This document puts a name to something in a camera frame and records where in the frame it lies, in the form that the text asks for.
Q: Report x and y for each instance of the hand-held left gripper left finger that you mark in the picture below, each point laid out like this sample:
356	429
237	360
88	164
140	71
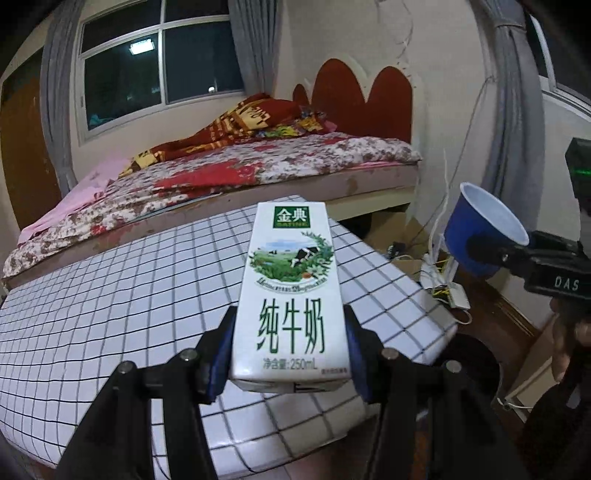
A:
217	364

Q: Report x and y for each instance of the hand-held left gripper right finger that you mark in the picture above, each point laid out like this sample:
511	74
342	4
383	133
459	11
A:
358	364

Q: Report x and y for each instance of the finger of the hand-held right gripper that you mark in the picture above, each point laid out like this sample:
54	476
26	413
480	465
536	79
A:
498	254

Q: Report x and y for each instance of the blue paper cup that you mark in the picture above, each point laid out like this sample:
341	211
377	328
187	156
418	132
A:
466	217

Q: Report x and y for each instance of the white green milk carton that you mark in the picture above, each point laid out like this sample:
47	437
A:
291	300

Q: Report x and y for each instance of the black trash bin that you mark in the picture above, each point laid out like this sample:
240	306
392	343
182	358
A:
475	364

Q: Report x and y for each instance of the person's right hand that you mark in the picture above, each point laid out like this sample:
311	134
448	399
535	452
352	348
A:
561	346

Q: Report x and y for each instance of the white router with antennas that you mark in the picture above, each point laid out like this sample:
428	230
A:
458	295

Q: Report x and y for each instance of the white modem box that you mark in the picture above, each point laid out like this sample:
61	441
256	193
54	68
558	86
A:
430	271

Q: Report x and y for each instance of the cardboard box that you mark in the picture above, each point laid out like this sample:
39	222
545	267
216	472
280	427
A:
411	266

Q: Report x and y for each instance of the table with grid tablecloth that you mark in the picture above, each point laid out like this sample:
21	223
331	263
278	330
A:
115	300

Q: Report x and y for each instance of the tied grey curtain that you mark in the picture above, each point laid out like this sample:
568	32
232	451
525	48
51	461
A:
517	115

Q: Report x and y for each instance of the bed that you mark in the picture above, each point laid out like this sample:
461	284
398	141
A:
369	184

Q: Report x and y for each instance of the side window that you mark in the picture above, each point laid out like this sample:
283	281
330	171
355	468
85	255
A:
545	60

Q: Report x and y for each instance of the floral bedspread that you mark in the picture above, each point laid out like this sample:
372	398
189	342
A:
277	161

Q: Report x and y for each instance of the pink sheet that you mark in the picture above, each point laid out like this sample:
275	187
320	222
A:
78	194

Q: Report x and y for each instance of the red headboard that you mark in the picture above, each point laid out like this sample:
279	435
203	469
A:
341	97

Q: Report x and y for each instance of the red patterned blanket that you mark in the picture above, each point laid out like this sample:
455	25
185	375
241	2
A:
221	129

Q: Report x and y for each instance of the brown wooden door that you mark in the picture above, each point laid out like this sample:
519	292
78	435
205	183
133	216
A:
27	147

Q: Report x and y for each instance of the large sliding window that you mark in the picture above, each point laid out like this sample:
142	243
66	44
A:
138	74

